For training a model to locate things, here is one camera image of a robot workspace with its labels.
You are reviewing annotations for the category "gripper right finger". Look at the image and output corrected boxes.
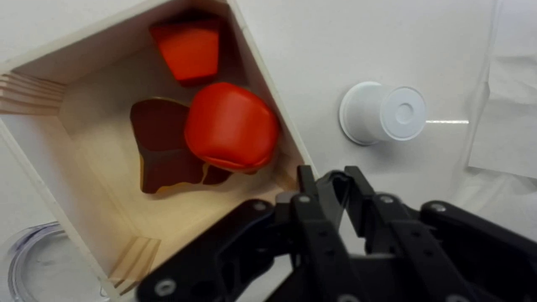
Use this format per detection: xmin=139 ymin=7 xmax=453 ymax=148
xmin=344 ymin=166 xmax=537 ymax=302

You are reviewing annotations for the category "light wooden box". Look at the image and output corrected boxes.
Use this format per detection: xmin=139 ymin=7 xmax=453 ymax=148
xmin=0 ymin=0 xmax=319 ymax=302

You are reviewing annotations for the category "red rounded bowl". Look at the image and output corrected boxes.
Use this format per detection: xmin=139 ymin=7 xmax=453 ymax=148
xmin=184 ymin=82 xmax=281 ymax=174

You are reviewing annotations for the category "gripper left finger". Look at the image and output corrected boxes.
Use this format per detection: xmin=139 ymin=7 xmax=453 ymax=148
xmin=136 ymin=165 xmax=357 ymax=302

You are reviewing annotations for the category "red tapered block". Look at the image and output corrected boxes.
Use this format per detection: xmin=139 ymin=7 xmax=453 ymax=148
xmin=149 ymin=17 xmax=223 ymax=87

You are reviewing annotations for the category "clear plastic lid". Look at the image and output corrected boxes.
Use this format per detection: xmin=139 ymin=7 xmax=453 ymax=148
xmin=6 ymin=222 xmax=110 ymax=302

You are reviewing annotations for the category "white plastic cup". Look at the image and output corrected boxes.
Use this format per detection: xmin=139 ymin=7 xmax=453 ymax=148
xmin=339 ymin=81 xmax=428 ymax=146

